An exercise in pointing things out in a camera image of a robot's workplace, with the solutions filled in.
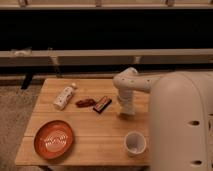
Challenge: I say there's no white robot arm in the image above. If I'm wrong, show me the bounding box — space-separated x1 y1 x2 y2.
113 67 213 171

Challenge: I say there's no white ceramic cup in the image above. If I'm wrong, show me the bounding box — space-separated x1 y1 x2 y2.
123 131 147 157

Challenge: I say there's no grey horizontal rail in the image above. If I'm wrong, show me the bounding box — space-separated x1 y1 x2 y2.
0 49 213 67

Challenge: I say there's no red-brown snack wrapper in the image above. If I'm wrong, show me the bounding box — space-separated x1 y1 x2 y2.
76 98 96 107

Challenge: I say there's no orange ceramic plate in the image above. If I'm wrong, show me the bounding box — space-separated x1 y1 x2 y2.
34 120 74 160

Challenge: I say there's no wooden table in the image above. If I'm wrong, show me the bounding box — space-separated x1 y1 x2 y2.
15 78 150 166

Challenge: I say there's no white plastic bottle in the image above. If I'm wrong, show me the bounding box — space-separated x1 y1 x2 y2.
53 83 77 110

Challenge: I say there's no dark chocolate bar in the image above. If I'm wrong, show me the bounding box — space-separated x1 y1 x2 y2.
93 96 112 114

